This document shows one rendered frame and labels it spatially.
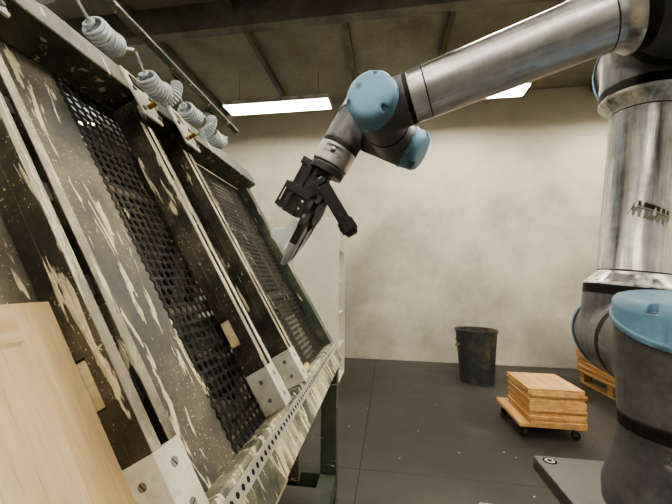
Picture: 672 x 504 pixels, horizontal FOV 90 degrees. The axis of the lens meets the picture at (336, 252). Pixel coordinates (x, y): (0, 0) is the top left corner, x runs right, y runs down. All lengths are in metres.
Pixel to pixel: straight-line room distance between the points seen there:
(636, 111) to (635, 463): 0.45
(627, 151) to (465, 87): 0.26
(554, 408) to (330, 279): 2.51
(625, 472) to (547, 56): 0.48
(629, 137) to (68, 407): 0.87
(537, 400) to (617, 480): 2.88
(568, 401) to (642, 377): 3.00
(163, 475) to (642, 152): 0.81
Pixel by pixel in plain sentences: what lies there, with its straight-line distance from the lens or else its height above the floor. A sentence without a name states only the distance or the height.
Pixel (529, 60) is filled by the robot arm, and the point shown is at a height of 1.56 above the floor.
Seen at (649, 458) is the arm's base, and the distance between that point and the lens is 0.50.
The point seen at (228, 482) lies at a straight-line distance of 0.78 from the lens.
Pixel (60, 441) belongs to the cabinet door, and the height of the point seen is 1.07.
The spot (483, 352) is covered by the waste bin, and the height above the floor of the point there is 0.40.
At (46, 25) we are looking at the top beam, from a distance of 1.20.
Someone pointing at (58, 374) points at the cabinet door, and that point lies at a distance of 0.64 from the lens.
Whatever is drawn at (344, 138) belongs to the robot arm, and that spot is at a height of 1.54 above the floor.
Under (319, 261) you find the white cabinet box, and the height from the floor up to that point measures 1.49.
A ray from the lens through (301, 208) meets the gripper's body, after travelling 0.65.
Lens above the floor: 1.28
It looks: 4 degrees up
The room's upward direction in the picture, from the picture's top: 1 degrees clockwise
